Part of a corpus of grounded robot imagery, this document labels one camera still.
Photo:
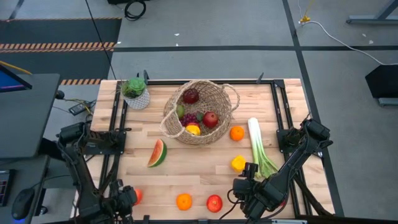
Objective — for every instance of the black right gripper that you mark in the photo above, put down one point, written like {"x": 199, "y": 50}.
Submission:
{"x": 248, "y": 191}

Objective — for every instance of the yellow bell pepper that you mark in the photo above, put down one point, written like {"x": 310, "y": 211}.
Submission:
{"x": 238, "y": 163}

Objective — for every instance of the green pear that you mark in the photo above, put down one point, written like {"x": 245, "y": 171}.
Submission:
{"x": 180, "y": 111}

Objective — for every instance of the bright red apple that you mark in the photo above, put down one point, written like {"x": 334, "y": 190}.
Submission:
{"x": 214, "y": 203}

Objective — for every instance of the purple grape bunch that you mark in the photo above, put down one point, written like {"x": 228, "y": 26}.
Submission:
{"x": 188, "y": 119}

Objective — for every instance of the grey metal table leg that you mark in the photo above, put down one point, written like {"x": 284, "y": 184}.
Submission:
{"x": 367, "y": 20}

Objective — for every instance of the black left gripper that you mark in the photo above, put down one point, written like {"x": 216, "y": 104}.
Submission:
{"x": 124, "y": 200}

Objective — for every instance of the succulent in white patterned pot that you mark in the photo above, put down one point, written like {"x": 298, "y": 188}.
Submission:
{"x": 138, "y": 101}

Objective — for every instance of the orange fruit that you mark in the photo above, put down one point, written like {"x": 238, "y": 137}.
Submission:
{"x": 184, "y": 202}
{"x": 237, "y": 133}

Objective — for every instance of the small dark green fruit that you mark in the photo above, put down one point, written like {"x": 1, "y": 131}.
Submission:
{"x": 200, "y": 117}

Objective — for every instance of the small red round fruit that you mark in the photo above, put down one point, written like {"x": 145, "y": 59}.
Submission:
{"x": 139, "y": 196}

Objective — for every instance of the black hazard-striped floor mat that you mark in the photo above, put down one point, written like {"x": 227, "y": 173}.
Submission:
{"x": 56, "y": 31}

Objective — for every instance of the monitor with blue screen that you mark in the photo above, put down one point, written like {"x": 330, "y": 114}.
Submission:
{"x": 9, "y": 82}

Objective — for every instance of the black keyboard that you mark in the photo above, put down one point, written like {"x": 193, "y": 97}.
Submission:
{"x": 4, "y": 188}

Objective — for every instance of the dark grey desk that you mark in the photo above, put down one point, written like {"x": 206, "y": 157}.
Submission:
{"x": 28, "y": 118}

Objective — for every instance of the black aluminium table frame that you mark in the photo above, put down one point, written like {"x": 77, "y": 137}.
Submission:
{"x": 217, "y": 82}

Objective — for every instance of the maroon round fruit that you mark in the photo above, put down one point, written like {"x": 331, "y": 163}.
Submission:
{"x": 190, "y": 96}

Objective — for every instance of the dark red apple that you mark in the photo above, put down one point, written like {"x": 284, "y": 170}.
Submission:
{"x": 210, "y": 120}

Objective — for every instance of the yellow lemon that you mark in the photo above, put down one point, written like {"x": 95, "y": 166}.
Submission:
{"x": 194, "y": 130}

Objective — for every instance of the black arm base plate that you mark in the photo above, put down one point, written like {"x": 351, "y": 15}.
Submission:
{"x": 105, "y": 149}
{"x": 284, "y": 143}

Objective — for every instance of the watermelon slice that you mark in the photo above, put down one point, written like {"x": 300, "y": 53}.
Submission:
{"x": 157, "y": 154}

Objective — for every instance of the black box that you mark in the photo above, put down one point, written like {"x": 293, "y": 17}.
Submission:
{"x": 384, "y": 81}

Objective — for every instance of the black round knob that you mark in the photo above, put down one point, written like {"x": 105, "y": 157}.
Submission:
{"x": 59, "y": 94}

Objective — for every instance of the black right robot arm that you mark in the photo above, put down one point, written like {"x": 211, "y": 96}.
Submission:
{"x": 295, "y": 158}

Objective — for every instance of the woven wicker basket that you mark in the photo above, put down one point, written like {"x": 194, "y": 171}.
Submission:
{"x": 214, "y": 93}

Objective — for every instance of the grey metal bar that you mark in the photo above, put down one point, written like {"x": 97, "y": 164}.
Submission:
{"x": 388, "y": 102}

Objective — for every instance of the black computer mouse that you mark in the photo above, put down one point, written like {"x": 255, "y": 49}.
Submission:
{"x": 23, "y": 203}

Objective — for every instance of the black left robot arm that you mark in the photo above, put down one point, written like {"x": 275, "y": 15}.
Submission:
{"x": 81, "y": 180}

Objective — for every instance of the light grey flat plate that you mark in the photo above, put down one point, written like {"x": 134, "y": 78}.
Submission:
{"x": 289, "y": 221}

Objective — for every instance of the black power adapter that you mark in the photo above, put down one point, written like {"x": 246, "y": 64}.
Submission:
{"x": 78, "y": 108}

